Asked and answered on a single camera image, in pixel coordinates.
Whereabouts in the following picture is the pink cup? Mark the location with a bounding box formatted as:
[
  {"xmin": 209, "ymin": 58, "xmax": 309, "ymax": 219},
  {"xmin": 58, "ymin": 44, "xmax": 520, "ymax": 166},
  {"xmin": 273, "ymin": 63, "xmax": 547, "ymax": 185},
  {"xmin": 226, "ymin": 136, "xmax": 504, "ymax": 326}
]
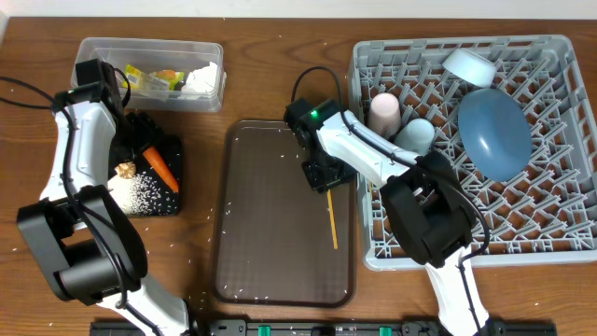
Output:
[{"xmin": 367, "ymin": 92, "xmax": 401, "ymax": 139}]

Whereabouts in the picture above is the light blue cup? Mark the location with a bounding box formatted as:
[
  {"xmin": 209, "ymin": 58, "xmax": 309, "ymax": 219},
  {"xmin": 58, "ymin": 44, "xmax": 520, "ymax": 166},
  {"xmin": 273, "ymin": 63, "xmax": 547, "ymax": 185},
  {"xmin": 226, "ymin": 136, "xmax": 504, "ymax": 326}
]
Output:
[{"xmin": 394, "ymin": 119, "xmax": 435, "ymax": 156}]

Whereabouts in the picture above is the white tissue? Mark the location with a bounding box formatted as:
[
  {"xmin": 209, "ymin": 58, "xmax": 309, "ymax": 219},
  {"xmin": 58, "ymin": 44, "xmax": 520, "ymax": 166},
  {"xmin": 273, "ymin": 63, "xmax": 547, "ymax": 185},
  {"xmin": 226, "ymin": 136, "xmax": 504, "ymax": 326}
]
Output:
[{"xmin": 181, "ymin": 62, "xmax": 219, "ymax": 93}]

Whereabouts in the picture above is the orange carrot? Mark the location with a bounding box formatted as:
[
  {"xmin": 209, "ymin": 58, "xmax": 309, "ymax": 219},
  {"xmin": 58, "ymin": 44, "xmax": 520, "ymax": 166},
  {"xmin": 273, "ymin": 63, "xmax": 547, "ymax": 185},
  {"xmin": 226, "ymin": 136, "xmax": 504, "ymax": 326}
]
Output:
[{"xmin": 143, "ymin": 146, "xmax": 179, "ymax": 193}]

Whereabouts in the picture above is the dark blue plate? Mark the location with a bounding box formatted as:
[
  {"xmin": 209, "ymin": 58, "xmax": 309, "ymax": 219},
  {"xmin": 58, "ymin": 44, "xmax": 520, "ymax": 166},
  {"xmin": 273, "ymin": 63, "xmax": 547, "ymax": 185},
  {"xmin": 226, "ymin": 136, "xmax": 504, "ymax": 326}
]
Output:
[{"xmin": 458, "ymin": 89, "xmax": 532, "ymax": 182}]

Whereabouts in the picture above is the light blue bowl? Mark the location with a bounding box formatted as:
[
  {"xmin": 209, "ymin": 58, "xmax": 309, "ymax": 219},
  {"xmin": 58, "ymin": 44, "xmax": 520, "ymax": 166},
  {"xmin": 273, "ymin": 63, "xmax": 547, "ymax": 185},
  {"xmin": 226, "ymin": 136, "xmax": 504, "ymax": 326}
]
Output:
[{"xmin": 442, "ymin": 49, "xmax": 497, "ymax": 88}]

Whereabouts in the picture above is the yellow green snack wrapper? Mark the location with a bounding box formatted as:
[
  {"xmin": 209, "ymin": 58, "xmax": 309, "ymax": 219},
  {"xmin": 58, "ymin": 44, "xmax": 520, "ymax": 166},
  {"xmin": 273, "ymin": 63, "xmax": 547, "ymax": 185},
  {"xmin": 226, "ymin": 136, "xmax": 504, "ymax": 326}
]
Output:
[{"xmin": 122, "ymin": 64, "xmax": 185, "ymax": 91}]

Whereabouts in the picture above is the white rice pile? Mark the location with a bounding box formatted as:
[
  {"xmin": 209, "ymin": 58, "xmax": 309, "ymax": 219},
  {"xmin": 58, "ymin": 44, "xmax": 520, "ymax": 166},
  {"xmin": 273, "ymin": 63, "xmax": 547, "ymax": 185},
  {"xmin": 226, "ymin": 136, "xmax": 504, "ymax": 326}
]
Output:
[{"xmin": 108, "ymin": 174, "xmax": 179, "ymax": 217}]

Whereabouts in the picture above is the brown mushroom scrap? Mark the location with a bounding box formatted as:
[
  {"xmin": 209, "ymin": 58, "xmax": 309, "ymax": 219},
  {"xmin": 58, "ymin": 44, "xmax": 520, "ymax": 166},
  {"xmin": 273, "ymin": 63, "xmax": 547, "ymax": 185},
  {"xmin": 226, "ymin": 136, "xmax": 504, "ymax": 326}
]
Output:
[{"xmin": 115, "ymin": 161, "xmax": 136, "ymax": 179}]

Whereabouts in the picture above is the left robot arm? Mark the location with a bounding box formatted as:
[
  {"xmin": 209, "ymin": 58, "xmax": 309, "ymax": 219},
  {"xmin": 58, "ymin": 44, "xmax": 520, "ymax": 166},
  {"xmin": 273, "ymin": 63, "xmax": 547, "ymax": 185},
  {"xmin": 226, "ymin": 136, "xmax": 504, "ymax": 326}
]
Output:
[{"xmin": 17, "ymin": 59, "xmax": 209, "ymax": 335}]

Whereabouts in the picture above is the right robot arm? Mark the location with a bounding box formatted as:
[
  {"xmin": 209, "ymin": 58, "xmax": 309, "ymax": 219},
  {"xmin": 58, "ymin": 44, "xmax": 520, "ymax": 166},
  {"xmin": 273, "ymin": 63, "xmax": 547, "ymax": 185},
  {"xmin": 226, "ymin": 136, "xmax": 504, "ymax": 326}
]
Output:
[{"xmin": 284, "ymin": 99, "xmax": 492, "ymax": 335}]

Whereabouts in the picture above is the grey dishwasher rack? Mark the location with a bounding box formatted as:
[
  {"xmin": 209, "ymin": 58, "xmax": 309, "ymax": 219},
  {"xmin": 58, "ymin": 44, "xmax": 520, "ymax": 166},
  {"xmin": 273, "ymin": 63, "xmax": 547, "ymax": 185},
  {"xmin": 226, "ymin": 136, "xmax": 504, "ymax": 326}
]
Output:
[{"xmin": 348, "ymin": 35, "xmax": 596, "ymax": 267}]

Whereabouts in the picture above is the brown serving tray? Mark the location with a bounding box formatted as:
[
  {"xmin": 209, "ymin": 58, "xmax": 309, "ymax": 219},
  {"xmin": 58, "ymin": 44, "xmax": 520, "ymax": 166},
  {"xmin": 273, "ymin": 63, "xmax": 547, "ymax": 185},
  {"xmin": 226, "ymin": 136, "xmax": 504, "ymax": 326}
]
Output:
[{"xmin": 210, "ymin": 120, "xmax": 355, "ymax": 308}]

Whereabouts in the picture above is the black plastic tray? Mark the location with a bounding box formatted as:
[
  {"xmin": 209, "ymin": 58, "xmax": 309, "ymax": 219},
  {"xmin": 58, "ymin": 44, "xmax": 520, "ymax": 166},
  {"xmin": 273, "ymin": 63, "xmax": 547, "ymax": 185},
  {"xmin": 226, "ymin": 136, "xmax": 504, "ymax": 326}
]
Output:
[{"xmin": 107, "ymin": 112, "xmax": 183, "ymax": 217}]

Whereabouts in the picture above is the clear plastic bin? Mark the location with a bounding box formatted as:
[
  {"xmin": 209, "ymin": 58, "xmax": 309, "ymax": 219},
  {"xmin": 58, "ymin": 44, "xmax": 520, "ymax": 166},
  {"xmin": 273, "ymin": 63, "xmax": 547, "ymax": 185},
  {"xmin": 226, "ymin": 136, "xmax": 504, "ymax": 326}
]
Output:
[{"xmin": 76, "ymin": 37, "xmax": 226, "ymax": 112}]

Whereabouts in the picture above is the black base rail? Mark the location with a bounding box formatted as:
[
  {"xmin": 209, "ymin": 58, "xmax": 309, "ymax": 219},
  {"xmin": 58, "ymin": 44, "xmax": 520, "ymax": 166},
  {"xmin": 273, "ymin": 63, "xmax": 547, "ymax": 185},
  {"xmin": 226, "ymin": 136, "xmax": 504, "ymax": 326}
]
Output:
[{"xmin": 89, "ymin": 318, "xmax": 559, "ymax": 336}]

